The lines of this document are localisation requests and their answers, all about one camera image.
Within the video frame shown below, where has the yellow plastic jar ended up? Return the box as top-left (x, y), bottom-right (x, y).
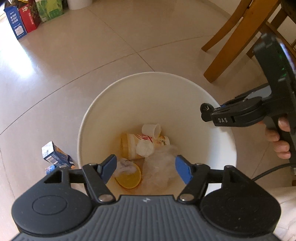
top-left (120, 133), bottom-right (171, 160)

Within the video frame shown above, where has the blue juice carton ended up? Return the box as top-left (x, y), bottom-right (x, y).
top-left (42, 141), bottom-right (75, 175)

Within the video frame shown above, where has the black cable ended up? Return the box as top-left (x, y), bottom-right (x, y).
top-left (251, 163), bottom-right (296, 182)

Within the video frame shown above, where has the green patterned box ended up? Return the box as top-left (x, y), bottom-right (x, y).
top-left (35, 0), bottom-right (63, 23)

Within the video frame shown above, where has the white tissue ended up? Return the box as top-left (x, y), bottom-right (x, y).
top-left (135, 140), bottom-right (154, 158)

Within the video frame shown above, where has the wooden chair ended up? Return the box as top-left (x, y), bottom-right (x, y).
top-left (202, 0), bottom-right (295, 83)

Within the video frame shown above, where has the red carton box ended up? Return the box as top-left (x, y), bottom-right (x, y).
top-left (18, 1), bottom-right (41, 33)

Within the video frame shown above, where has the orange peel half front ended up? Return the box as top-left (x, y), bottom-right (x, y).
top-left (115, 163), bottom-right (142, 189)

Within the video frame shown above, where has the blue carton box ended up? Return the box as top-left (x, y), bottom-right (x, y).
top-left (4, 6), bottom-right (27, 40)

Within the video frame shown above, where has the person right hand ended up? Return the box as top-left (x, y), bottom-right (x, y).
top-left (265, 117), bottom-right (291, 160)

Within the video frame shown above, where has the white plastic trash bin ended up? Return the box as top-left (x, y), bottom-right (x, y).
top-left (77, 71), bottom-right (238, 197)

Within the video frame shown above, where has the clear plastic bag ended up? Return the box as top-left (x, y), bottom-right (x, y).
top-left (142, 145), bottom-right (178, 193)

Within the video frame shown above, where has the lavender tissue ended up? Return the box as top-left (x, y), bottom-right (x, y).
top-left (113, 158), bottom-right (137, 177)

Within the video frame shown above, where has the small white yogurt bottle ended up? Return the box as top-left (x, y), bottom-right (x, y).
top-left (142, 124), bottom-right (162, 139)

